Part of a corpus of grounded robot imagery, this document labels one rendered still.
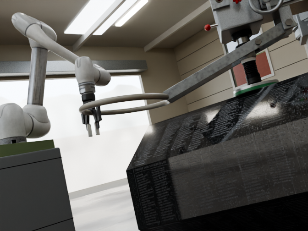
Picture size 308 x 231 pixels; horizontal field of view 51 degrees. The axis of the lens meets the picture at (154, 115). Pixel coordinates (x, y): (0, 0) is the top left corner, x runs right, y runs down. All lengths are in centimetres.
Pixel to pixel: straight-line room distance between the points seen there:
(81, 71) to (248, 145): 97
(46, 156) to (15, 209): 30
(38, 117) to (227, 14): 128
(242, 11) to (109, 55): 825
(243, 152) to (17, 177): 114
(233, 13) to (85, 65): 82
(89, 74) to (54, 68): 671
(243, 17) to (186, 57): 921
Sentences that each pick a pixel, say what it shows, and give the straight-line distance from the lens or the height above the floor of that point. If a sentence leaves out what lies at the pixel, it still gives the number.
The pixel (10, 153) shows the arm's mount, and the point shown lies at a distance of 185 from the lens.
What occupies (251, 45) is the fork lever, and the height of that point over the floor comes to 103.
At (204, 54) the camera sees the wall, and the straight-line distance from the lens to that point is 1019.
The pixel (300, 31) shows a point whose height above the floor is 119.
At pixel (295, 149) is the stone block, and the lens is 129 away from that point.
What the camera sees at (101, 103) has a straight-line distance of 148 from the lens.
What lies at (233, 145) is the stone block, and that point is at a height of 60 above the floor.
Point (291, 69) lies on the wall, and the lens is 847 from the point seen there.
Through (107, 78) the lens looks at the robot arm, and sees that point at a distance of 196.
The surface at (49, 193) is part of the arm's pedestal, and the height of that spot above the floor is 56.
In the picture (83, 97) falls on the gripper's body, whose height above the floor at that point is 102.
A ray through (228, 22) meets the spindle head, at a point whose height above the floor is 115.
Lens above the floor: 64
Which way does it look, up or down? 7 degrees up
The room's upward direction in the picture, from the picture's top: 13 degrees counter-clockwise
